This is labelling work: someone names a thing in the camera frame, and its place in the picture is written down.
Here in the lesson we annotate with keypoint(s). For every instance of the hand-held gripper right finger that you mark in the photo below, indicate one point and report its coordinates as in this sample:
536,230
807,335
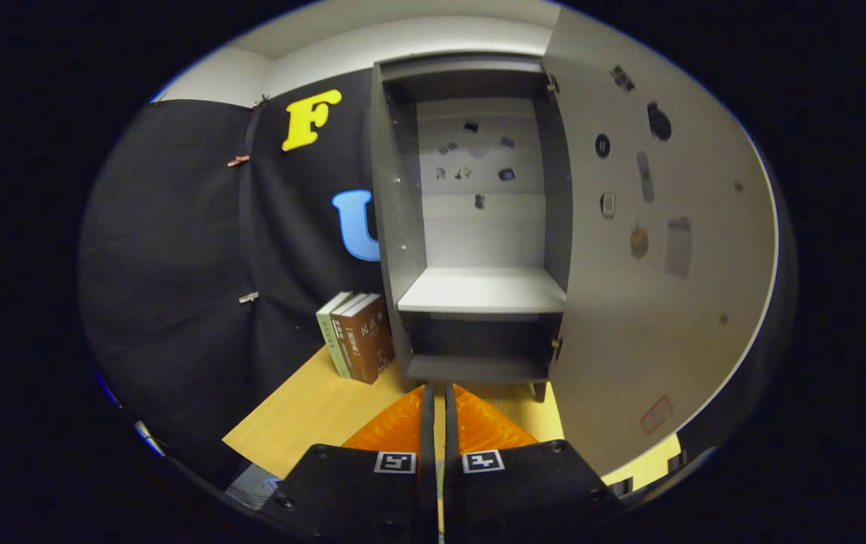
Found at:
454,491

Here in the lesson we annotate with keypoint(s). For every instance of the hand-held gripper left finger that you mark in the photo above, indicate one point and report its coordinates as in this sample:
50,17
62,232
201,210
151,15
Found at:
427,491

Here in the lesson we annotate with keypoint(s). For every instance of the beige cabinet door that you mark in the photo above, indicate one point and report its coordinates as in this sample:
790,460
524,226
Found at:
667,340

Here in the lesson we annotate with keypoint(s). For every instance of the brown book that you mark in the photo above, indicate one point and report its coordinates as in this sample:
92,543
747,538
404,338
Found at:
374,340

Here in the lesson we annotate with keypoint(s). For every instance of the white cabinet shelf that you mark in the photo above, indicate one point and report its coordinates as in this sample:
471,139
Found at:
478,291

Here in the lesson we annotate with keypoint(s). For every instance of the silver clip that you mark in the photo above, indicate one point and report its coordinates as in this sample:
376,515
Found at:
248,298

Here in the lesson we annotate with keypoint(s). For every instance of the dark grey cabinet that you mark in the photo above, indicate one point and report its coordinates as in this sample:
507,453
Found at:
395,227

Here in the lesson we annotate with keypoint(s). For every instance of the black backdrop cloth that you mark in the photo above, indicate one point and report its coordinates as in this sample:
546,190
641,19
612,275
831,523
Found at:
168,302

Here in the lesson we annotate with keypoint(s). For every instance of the brown clothes peg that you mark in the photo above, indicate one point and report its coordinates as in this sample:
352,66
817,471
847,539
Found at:
238,161

